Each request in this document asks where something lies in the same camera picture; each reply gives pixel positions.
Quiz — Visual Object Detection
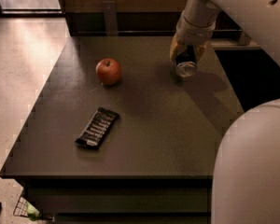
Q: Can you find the blue pepsi can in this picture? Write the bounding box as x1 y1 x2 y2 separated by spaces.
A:
175 46 198 79

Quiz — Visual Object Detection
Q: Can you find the wire basket with green item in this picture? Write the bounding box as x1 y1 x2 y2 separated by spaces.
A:
13 193 41 221

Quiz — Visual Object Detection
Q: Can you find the dark grey table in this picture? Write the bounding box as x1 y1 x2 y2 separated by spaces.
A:
0 37 243 224

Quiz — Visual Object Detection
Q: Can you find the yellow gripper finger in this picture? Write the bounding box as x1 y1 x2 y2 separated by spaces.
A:
170 35 187 64
193 42 207 63

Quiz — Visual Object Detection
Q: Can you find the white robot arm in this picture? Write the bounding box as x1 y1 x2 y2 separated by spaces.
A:
170 0 280 224

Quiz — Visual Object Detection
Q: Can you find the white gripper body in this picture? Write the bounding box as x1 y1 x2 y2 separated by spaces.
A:
175 15 216 46

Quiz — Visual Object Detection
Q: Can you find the left metal bracket post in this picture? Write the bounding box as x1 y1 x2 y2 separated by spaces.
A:
103 0 119 36

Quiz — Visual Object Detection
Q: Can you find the red apple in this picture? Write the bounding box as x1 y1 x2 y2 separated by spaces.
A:
95 58 121 86

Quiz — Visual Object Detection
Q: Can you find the black snack bar wrapper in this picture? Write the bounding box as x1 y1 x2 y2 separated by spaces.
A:
76 107 119 150

